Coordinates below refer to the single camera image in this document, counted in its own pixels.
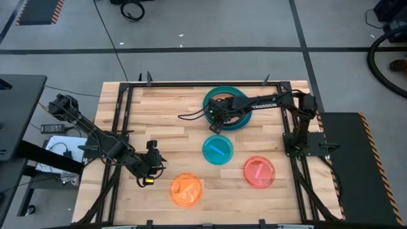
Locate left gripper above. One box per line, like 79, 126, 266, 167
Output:
128, 139, 167, 188

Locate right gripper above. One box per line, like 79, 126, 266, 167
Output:
209, 97, 239, 135

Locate large teal plastic plate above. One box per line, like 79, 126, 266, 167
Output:
202, 85, 249, 128

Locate red transparent plastic plate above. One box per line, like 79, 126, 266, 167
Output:
242, 155, 277, 189

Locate large blue plastic plate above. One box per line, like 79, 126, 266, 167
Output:
203, 92, 253, 132

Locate small teal transparent plate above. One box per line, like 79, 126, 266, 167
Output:
202, 134, 235, 166

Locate orange transparent plastic plate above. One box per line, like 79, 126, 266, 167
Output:
169, 172, 204, 209

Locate white paper sheet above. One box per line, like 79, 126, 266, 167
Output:
34, 135, 88, 185

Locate black power adapter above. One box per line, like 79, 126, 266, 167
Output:
40, 123, 66, 134

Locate large black hazard-striped mat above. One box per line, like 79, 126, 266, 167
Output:
317, 111, 404, 226

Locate black desk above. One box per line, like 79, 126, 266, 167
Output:
0, 74, 85, 223

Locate orange and black tool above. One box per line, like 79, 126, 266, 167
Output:
389, 59, 407, 73

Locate small black hazard-striped mat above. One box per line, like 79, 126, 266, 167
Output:
15, 0, 65, 26

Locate black equipment case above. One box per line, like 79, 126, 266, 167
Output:
373, 0, 407, 42

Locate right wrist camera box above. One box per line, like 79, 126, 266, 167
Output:
205, 100, 220, 120

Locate black table frame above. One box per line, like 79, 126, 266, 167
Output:
76, 71, 343, 229

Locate long black floor cable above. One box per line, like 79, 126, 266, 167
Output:
92, 0, 129, 82

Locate coiled black cable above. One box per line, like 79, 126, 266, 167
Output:
120, 0, 146, 22

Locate thick black hose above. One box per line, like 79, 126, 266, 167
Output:
367, 25, 407, 99

